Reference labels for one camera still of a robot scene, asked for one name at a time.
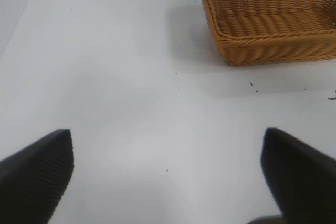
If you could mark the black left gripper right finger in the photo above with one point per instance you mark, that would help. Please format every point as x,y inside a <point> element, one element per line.
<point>302,176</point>

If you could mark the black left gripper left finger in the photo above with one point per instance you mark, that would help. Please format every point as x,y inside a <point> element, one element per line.
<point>34,179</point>

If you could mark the brown woven wicker basket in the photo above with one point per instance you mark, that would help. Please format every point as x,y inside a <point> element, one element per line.
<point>262,48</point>

